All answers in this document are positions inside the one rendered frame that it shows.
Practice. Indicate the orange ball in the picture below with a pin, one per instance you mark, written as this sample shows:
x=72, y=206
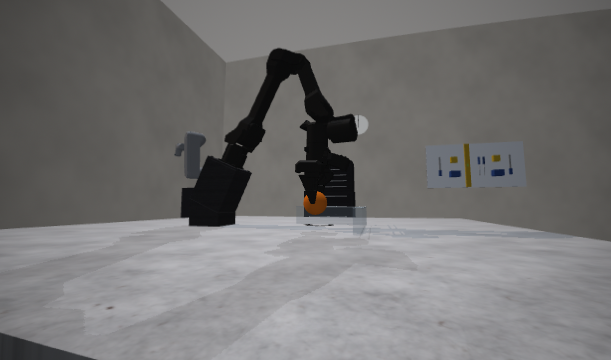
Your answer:
x=319, y=206

